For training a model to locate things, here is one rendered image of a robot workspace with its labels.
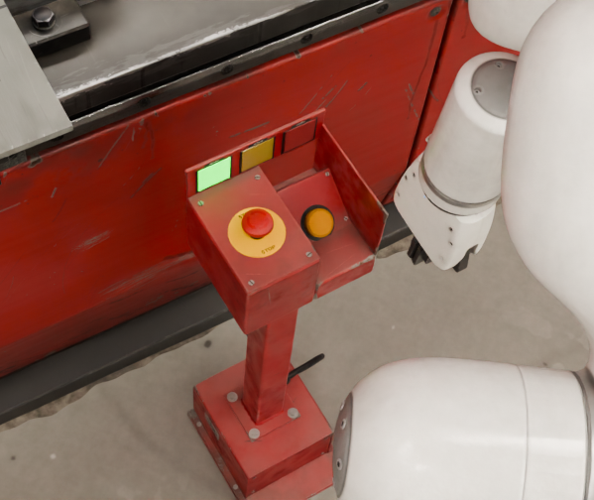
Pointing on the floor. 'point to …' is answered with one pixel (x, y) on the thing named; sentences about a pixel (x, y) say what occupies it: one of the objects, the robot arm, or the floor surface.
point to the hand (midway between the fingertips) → (425, 246)
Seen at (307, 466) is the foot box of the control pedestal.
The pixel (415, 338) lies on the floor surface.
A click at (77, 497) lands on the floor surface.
